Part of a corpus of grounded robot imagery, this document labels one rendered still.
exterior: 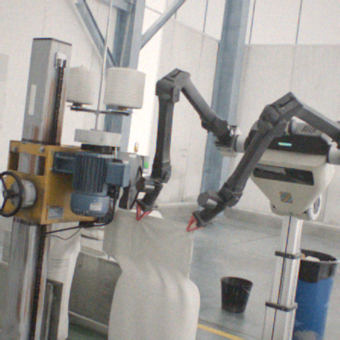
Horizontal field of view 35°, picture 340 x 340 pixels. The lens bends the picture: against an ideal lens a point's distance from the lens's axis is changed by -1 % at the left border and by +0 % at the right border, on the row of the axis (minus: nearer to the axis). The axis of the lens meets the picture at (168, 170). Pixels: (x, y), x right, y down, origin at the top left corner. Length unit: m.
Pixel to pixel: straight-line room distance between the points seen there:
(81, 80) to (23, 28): 4.98
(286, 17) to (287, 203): 8.78
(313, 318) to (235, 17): 7.95
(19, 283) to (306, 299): 2.61
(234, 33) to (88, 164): 9.37
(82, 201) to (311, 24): 9.20
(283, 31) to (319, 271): 7.45
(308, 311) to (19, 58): 4.78
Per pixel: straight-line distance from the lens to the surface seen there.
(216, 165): 11.05
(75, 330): 2.93
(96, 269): 3.01
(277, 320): 2.73
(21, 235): 2.26
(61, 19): 7.78
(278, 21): 11.23
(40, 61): 2.23
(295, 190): 2.51
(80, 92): 2.37
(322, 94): 10.57
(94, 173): 2.08
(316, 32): 10.88
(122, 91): 2.18
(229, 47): 11.26
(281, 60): 10.98
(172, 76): 2.22
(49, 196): 2.18
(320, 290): 4.37
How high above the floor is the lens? 1.41
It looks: 3 degrees down
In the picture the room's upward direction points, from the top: 7 degrees clockwise
